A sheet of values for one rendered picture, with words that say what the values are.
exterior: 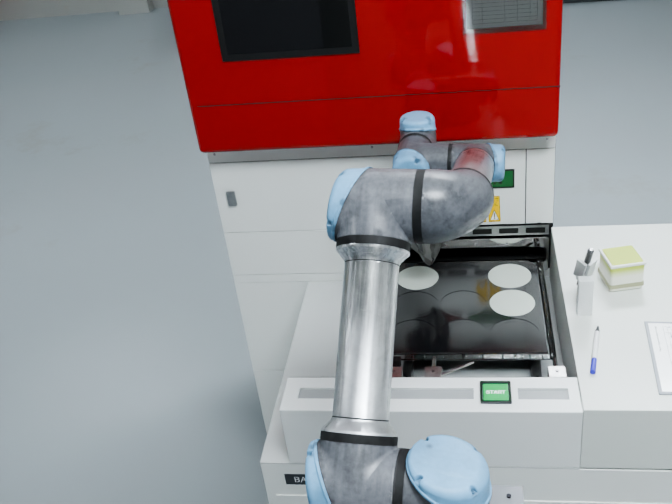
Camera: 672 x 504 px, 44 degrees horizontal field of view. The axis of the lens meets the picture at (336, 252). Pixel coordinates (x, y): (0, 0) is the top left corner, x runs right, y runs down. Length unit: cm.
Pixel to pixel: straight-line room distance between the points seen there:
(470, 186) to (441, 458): 40
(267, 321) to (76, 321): 162
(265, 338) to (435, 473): 118
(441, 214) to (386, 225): 8
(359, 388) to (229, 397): 191
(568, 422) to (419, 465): 44
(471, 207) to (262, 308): 107
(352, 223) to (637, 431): 66
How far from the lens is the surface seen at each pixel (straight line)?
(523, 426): 156
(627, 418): 156
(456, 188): 125
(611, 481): 167
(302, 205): 203
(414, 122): 171
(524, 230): 203
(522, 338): 179
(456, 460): 121
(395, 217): 124
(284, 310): 222
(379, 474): 120
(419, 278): 197
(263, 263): 214
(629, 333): 171
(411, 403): 155
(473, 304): 188
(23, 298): 403
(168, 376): 327
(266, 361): 234
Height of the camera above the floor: 201
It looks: 32 degrees down
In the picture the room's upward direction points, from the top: 7 degrees counter-clockwise
